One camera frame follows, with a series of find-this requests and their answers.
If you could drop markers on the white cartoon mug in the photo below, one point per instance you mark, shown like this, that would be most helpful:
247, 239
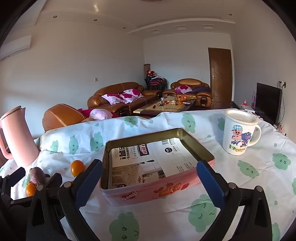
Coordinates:
238, 134

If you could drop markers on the long brown leather sofa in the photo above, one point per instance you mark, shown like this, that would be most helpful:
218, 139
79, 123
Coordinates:
136, 96

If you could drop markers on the square ceiling light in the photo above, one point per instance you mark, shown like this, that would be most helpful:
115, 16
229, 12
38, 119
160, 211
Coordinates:
208, 24

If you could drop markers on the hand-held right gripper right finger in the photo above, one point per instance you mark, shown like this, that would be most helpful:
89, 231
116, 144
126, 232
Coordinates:
211, 185

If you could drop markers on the white green printed tablecloth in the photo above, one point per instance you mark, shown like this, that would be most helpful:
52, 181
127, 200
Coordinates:
254, 176

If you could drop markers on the stacked black chairs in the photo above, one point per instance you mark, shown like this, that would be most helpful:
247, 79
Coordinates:
156, 84

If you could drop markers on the printed paper liner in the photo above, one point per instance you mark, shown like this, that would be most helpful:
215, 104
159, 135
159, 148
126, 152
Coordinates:
171, 157

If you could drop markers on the white box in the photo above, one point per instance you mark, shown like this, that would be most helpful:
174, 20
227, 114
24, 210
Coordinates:
247, 107

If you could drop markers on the brown wooden door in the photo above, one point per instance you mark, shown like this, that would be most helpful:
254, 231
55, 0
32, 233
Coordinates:
219, 76

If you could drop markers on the dark purple blanket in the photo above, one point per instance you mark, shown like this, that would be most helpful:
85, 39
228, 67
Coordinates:
200, 89

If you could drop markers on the pink tin box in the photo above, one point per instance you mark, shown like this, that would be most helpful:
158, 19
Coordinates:
148, 192

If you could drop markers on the dark wooden coffee table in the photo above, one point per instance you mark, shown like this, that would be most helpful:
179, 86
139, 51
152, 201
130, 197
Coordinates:
161, 107

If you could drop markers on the brown leather armchair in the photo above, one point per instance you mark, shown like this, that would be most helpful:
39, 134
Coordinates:
60, 117
196, 84

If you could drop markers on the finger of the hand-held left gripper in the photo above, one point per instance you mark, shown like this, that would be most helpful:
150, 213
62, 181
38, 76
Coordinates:
55, 180
15, 173

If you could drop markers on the dark television cabinet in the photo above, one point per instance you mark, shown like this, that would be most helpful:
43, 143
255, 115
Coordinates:
225, 106

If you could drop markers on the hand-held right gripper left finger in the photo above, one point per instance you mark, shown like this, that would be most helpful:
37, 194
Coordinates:
89, 183

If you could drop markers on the pale pink pillow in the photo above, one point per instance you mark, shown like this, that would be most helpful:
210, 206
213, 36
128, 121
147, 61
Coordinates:
100, 114

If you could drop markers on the white magenta flowered pillow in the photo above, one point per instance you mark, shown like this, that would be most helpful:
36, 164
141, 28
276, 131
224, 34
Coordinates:
113, 98
183, 88
131, 95

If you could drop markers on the tall brown floor decoration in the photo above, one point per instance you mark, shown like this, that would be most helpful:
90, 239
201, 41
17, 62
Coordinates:
146, 69

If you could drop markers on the black television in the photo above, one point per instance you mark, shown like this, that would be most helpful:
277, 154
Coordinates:
268, 102

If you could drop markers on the purple sweet potato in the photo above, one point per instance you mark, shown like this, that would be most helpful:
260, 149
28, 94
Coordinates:
37, 176

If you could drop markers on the white wall socket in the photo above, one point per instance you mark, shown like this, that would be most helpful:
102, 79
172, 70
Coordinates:
282, 84

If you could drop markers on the white air conditioner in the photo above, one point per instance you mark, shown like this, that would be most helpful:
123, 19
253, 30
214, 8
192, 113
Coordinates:
13, 48

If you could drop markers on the pink kettle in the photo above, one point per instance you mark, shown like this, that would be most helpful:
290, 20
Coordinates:
16, 136

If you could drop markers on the small orange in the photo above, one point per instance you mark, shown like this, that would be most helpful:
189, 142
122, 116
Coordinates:
30, 189
77, 167

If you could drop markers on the pile of oranges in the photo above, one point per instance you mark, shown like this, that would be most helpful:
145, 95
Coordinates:
182, 98

